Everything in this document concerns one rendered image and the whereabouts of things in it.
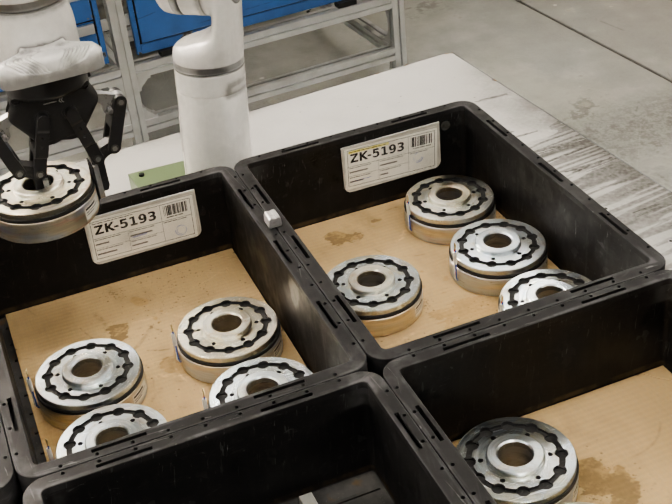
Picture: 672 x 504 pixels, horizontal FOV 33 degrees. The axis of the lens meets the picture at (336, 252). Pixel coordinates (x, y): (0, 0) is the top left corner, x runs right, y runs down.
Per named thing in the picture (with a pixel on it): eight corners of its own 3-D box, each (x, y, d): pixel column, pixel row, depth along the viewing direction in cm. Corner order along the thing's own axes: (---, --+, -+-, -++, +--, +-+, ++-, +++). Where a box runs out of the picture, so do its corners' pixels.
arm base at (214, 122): (175, 177, 158) (161, 62, 149) (231, 158, 162) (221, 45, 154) (208, 202, 152) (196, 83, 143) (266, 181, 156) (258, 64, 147)
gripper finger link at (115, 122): (116, 95, 107) (101, 152, 109) (134, 99, 107) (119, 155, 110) (109, 85, 109) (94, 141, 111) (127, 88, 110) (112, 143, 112)
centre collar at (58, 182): (9, 183, 111) (7, 177, 110) (59, 169, 112) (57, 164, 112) (18, 206, 107) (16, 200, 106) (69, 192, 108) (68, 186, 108)
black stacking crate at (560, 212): (245, 251, 133) (232, 167, 127) (469, 185, 141) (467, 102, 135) (384, 466, 102) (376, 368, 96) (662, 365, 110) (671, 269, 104)
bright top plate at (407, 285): (312, 271, 121) (311, 267, 120) (402, 250, 122) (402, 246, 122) (338, 325, 112) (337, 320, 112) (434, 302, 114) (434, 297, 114)
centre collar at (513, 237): (465, 242, 122) (465, 237, 122) (503, 227, 124) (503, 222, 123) (492, 263, 118) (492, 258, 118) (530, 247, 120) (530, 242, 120)
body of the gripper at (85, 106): (74, 21, 107) (94, 110, 112) (-17, 42, 104) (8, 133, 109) (93, 48, 101) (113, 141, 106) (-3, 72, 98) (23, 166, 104)
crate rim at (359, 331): (232, 180, 128) (229, 162, 127) (468, 115, 136) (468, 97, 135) (376, 386, 97) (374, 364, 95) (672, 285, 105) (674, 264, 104)
